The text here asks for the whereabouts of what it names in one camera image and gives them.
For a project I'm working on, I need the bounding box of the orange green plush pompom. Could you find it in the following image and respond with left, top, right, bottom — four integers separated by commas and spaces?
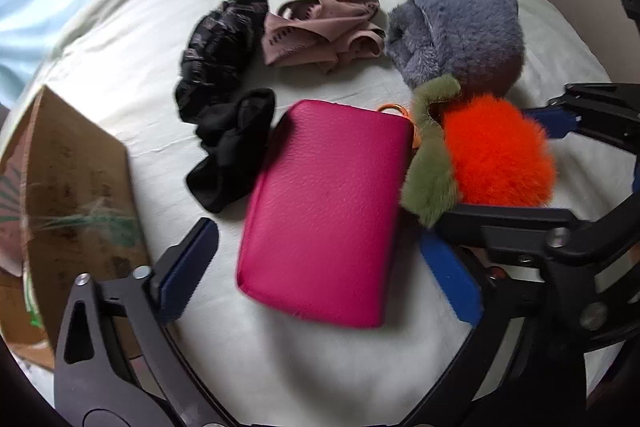
378, 75, 556, 229

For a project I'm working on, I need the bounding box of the grey fluffy plush ball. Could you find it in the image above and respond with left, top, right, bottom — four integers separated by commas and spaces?
384, 0, 525, 98

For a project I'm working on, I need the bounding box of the magenta leather pouch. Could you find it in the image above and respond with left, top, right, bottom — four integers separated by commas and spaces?
236, 100, 413, 329

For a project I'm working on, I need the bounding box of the plain black fabric piece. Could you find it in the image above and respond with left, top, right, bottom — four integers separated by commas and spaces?
186, 88, 276, 213

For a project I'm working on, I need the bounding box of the black patterned fabric piece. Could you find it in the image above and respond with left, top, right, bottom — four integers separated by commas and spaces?
175, 0, 269, 124

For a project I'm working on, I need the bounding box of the pale green bed sheet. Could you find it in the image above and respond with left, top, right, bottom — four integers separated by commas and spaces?
1, 0, 639, 426

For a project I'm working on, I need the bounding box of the brown cardboard box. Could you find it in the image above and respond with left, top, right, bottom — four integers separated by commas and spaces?
1, 87, 150, 369

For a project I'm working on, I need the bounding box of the pink perforated fabric piece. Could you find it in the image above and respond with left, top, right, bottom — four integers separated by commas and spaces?
262, 0, 385, 74

